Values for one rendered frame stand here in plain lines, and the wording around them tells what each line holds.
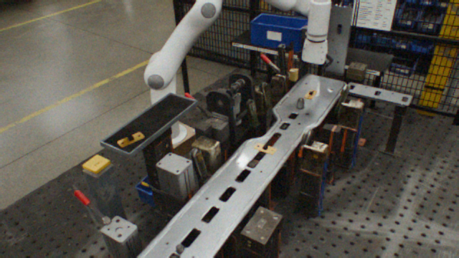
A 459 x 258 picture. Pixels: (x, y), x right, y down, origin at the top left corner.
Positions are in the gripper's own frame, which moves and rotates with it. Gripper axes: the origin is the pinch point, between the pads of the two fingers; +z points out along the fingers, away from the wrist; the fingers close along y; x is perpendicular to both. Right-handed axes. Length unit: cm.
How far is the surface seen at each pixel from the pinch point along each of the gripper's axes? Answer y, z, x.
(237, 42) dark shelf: -60, 10, 33
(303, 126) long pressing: 7.2, 12.1, -25.7
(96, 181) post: -31, 0, -99
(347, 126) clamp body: 20.9, 18.3, -8.2
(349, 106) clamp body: 20.3, 8.1, -8.2
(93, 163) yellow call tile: -34, -4, -96
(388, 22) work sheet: 19, -8, 54
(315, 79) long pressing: -3.1, 12.1, 14.8
